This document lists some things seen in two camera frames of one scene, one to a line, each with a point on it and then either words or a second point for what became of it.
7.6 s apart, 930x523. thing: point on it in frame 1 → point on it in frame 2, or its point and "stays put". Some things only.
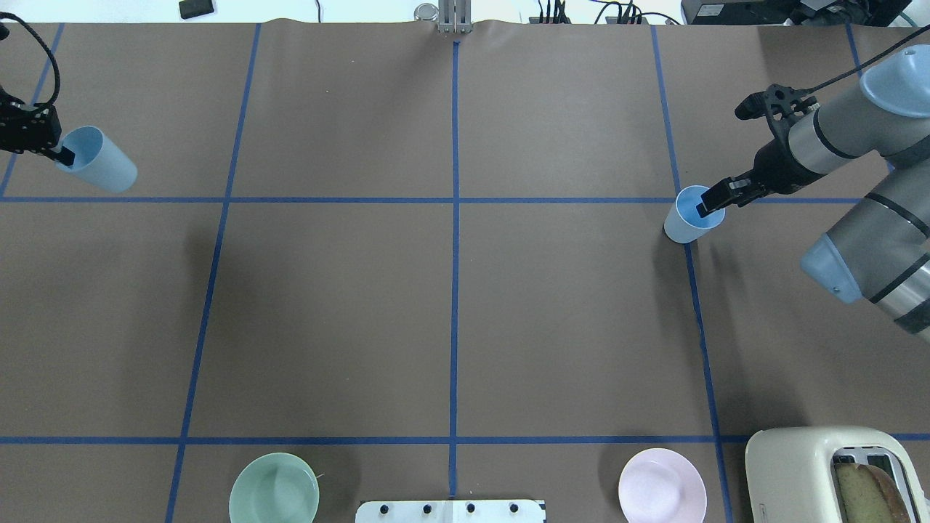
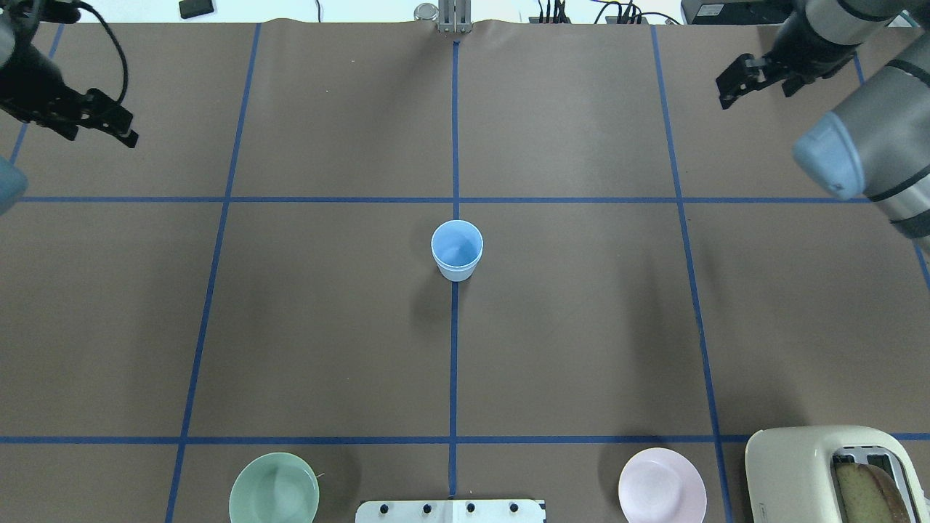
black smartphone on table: x=192 y=8 stays put
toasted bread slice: x=867 y=495 stays put
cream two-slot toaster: x=790 y=473 stays put
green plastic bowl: x=275 y=487 stays put
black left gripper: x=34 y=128 → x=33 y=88
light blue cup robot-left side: x=98 y=160 → x=457 y=275
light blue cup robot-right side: x=684 y=224 → x=457 y=243
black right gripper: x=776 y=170 → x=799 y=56
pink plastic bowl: x=662 y=485 stays put
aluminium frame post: x=454 y=17 stays put
